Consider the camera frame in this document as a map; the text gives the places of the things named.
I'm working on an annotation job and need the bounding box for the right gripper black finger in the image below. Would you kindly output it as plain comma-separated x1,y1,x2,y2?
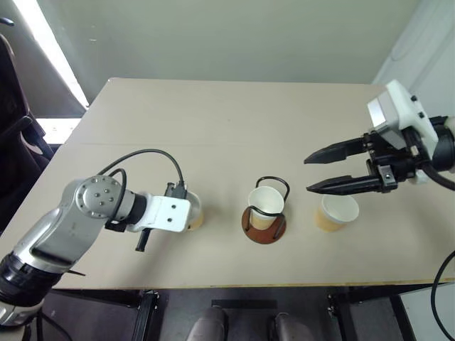
306,173,383,196
303,137,371,165

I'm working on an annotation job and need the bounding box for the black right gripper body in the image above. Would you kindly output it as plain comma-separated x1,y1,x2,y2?
362,127,433,195

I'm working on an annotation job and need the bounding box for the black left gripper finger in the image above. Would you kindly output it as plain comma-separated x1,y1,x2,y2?
135,228,153,252

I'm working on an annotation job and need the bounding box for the tan white paper cup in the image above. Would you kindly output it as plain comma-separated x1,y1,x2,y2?
184,191,205,232
314,194,360,234
247,187,286,230

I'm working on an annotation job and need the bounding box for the black table leg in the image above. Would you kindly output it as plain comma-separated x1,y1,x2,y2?
389,283,417,341
136,289,161,341
326,286,353,341

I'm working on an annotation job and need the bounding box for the dark grey rounded shape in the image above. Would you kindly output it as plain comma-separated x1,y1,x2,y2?
272,311,314,341
186,305,228,341

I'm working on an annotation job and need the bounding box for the black table crossbar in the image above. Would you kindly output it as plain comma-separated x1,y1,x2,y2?
211,299,278,310

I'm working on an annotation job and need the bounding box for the black office chair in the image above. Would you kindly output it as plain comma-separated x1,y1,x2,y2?
0,33,55,230

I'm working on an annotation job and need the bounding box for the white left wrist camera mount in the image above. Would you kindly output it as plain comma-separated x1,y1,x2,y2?
126,193,193,234

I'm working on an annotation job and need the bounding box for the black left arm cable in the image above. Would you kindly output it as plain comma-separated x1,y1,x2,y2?
97,148,188,221

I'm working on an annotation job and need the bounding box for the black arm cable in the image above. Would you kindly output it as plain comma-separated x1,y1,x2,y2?
422,161,455,341
97,148,188,221

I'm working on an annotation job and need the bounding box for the wire cup holder wooden base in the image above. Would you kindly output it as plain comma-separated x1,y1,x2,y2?
241,175,290,245

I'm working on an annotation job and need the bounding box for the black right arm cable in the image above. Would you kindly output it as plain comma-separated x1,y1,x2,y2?
422,161,455,341

